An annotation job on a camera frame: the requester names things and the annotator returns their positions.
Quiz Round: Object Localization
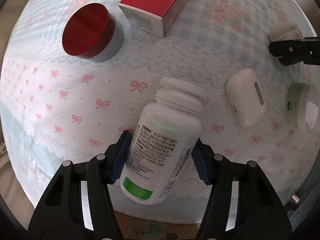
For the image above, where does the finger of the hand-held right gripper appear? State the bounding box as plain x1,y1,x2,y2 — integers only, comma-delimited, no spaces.
268,38,320,66

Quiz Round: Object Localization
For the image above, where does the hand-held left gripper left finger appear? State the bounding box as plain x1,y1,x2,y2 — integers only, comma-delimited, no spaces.
28,131,133,240

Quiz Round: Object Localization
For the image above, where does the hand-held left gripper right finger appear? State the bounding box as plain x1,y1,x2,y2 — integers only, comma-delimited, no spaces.
191,138,293,240

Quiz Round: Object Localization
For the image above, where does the small white labelled box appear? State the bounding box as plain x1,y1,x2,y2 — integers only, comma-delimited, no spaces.
268,24,304,42

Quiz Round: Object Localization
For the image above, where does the white supplement bottle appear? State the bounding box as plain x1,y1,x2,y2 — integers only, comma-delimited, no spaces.
120,77,205,205

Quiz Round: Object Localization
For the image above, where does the green and white round jar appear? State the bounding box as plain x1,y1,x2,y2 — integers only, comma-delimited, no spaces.
285,82,317,129

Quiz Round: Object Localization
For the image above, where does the white earbuds case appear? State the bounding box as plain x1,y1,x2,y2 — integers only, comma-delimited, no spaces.
226,68,266,127

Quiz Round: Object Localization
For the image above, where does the cardboard box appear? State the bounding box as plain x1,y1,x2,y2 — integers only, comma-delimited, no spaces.
114,211,202,240

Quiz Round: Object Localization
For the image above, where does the printed blanket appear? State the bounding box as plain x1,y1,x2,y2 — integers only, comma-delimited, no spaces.
0,0,320,226

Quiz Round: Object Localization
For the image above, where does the red round tin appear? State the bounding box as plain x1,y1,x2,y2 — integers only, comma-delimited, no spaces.
62,3,125,63

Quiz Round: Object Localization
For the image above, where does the red and white box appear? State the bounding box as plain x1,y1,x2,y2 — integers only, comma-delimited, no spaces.
118,0,202,38

